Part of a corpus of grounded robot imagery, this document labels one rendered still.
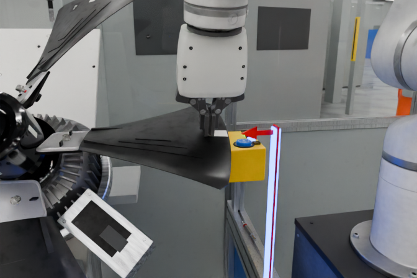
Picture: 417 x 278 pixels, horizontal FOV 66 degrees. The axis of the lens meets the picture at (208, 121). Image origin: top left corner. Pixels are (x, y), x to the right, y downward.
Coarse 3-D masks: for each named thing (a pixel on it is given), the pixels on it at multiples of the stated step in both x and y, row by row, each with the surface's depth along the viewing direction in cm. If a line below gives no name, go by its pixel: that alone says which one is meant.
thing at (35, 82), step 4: (44, 72) 52; (40, 76) 51; (32, 80) 55; (36, 80) 53; (40, 80) 51; (28, 84) 57; (32, 84) 53; (36, 84) 50; (24, 88) 57; (28, 88) 54; (32, 88) 50; (20, 92) 56; (24, 92) 54; (28, 92) 49; (20, 96) 54; (24, 96) 51; (28, 96) 49; (20, 100) 51; (24, 100) 49
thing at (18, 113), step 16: (0, 96) 45; (0, 112) 45; (16, 112) 45; (0, 128) 44; (16, 128) 44; (48, 128) 56; (0, 144) 43; (16, 144) 43; (32, 144) 47; (0, 160) 42; (16, 160) 45; (32, 160) 48; (48, 160) 53; (0, 176) 45; (16, 176) 48; (32, 176) 52; (48, 176) 52
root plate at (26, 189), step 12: (24, 180) 49; (0, 192) 45; (12, 192) 46; (24, 192) 48; (36, 192) 49; (0, 204) 44; (24, 204) 47; (36, 204) 48; (0, 216) 43; (12, 216) 45; (24, 216) 46; (36, 216) 47
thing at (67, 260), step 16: (0, 224) 42; (16, 224) 44; (32, 224) 46; (48, 224) 48; (0, 240) 41; (16, 240) 43; (32, 240) 44; (48, 240) 46; (64, 240) 48; (0, 256) 40; (16, 256) 42; (32, 256) 43; (48, 256) 45; (64, 256) 46; (0, 272) 39; (16, 272) 41; (32, 272) 42; (48, 272) 44; (64, 272) 45; (80, 272) 47
